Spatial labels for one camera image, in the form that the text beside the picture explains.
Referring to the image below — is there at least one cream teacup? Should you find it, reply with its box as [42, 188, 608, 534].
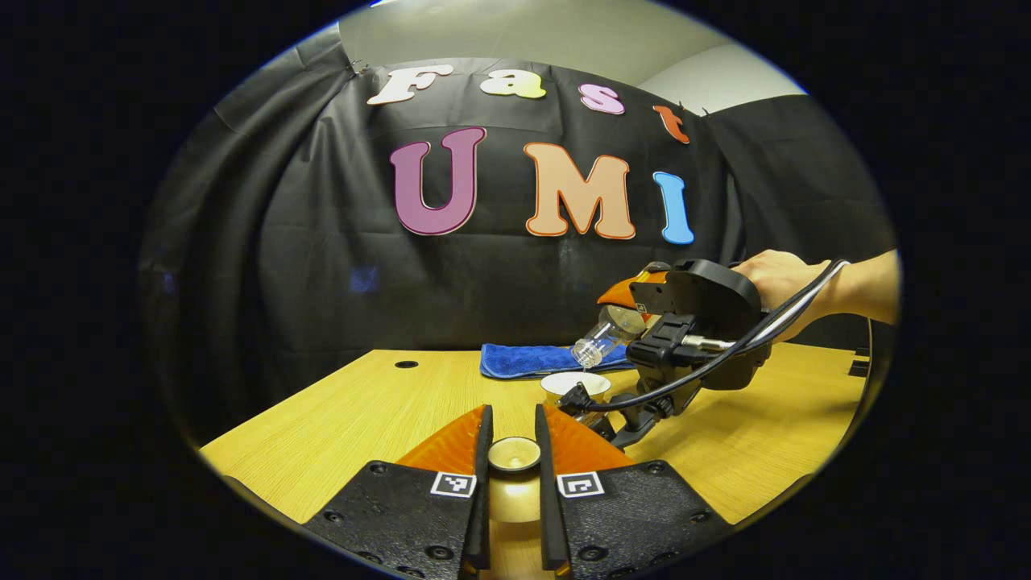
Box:
[539, 371, 614, 408]

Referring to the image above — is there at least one blue folded towel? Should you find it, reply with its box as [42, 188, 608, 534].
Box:
[479, 342, 639, 381]

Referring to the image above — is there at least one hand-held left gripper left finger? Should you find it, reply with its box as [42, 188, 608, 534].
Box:
[302, 404, 495, 580]

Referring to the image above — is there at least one cream teacup lid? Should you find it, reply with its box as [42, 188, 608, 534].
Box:
[486, 436, 544, 526]

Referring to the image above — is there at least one black backdrop cloth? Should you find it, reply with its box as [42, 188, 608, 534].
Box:
[137, 23, 899, 448]

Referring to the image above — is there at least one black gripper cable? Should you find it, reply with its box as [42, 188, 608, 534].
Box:
[555, 260, 848, 416]

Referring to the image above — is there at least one clear water bottle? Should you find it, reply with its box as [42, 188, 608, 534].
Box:
[570, 304, 650, 371]

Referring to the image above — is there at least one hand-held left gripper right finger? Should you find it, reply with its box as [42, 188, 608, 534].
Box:
[534, 403, 735, 580]

